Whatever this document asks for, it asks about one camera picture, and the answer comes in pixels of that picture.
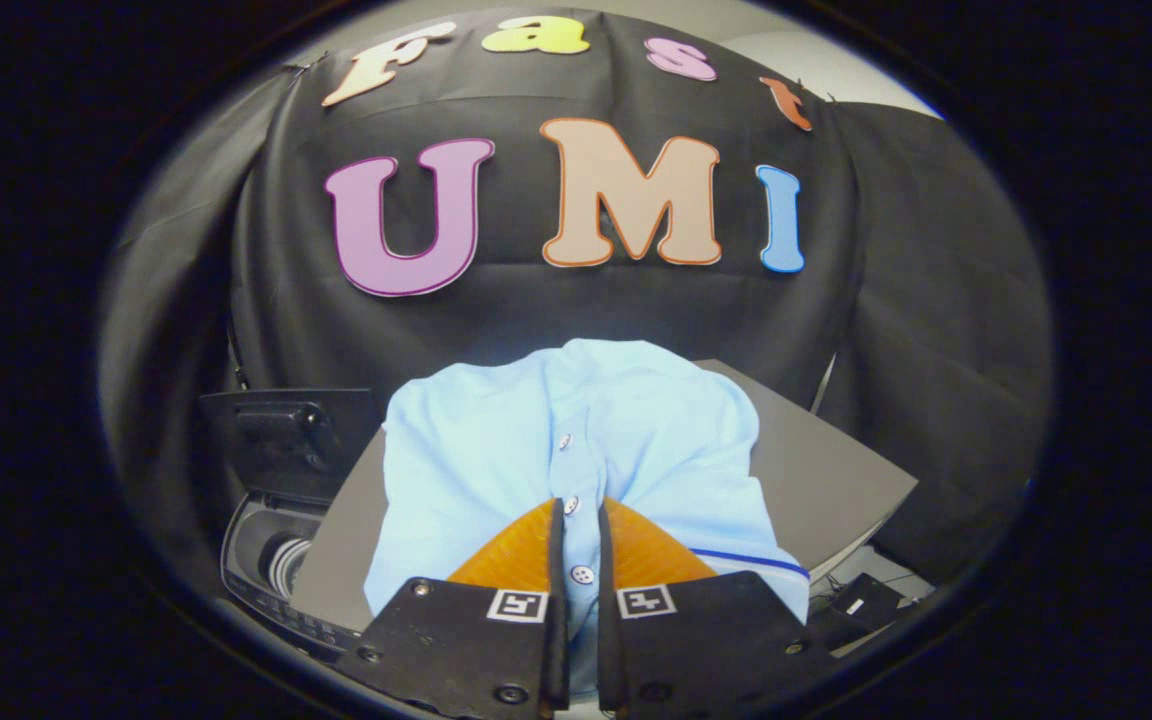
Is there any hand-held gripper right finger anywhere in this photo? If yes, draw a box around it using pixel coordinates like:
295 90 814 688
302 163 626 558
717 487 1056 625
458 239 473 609
596 497 837 720

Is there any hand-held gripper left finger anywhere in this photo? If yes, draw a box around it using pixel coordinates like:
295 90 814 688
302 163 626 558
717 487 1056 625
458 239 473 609
336 497 570 720

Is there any light blue shirt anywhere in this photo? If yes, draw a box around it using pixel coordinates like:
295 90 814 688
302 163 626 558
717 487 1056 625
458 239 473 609
364 338 812 701

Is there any black box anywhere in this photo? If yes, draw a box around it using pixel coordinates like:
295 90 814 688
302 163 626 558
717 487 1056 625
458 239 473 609
811 572 909 653

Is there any grey cabinet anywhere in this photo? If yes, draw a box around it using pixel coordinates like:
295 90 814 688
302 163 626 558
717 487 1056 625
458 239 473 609
288 358 919 633

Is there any black backdrop cloth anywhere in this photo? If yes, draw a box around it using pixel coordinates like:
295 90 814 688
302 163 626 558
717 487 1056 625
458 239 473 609
101 10 1055 601

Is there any black strap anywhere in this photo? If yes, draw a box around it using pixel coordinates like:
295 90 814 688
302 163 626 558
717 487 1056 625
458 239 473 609
224 318 251 393

